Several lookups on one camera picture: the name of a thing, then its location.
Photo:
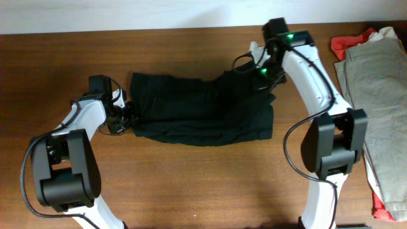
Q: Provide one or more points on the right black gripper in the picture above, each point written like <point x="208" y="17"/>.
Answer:
<point x="265" y="80"/>

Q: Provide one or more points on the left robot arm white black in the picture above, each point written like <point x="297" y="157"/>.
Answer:
<point x="65" y="171"/>

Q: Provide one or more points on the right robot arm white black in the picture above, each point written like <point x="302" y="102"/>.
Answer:
<point x="334" y="141"/>

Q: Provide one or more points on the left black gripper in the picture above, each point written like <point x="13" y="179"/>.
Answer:
<point x="128" y="116"/>

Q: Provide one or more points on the red garment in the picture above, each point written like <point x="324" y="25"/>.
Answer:
<point x="339" y="45"/>

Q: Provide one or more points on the black shorts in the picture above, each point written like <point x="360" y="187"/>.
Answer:
<point x="235" y="107"/>

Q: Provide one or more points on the white garment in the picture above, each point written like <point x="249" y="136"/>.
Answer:
<point x="384" y="33"/>

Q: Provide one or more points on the khaki grey shorts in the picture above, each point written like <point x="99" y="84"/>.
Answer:
<point x="373" y="78"/>

